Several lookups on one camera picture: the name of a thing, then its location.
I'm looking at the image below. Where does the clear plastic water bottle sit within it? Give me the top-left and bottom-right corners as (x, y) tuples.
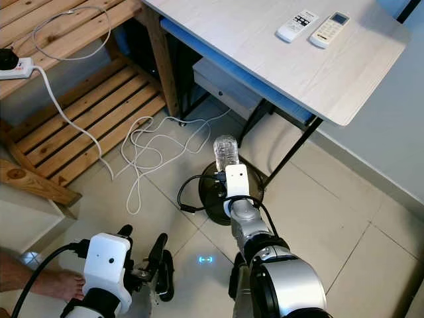
(213, 134), (240, 174)

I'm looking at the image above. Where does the round black waste bin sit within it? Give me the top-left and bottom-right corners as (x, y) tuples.
(197, 159), (266, 226)

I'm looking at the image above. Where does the person bare foot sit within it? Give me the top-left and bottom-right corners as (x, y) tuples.
(0, 248), (85, 302)

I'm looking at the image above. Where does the grey black robot right leg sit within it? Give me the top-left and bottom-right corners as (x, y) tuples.
(229, 252), (256, 318)

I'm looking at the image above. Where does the light grey drawer box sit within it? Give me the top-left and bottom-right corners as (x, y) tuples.
(192, 56), (272, 123)

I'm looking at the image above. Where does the blue board under desk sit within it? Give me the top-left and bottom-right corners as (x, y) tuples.
(160, 17), (322, 123)

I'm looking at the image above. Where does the wooden slatted rack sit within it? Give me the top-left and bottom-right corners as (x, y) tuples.
(0, 0), (173, 207)

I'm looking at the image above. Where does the white remote with black buttons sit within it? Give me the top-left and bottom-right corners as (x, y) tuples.
(276, 9), (320, 44)

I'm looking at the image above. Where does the cream remote with display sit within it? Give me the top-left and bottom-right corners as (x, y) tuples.
(309, 11), (350, 48)

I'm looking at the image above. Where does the white power strip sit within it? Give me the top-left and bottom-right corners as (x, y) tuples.
(0, 58), (35, 80)

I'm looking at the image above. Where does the black plug adapter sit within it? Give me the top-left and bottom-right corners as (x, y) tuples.
(0, 48), (19, 70)

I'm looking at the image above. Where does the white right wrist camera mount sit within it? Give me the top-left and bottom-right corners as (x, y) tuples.
(224, 164), (251, 216)

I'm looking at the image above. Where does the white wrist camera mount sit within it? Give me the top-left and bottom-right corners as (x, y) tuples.
(83, 232), (133, 313)
(224, 164), (251, 216)

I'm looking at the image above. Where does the tangled white cable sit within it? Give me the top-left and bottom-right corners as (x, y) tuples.
(119, 109), (233, 216)

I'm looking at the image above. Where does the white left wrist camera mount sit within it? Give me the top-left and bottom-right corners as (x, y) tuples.
(83, 232), (133, 313)

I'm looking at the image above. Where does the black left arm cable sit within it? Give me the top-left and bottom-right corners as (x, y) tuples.
(10, 238), (90, 318)

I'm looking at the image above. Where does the light wood desk black frame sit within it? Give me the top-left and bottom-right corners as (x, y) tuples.
(142, 0), (411, 189)

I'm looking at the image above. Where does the thick white power strip cord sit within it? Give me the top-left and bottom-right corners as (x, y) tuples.
(33, 65), (110, 181)

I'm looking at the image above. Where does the thin white looped cable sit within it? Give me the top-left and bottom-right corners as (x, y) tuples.
(33, 7), (112, 62)

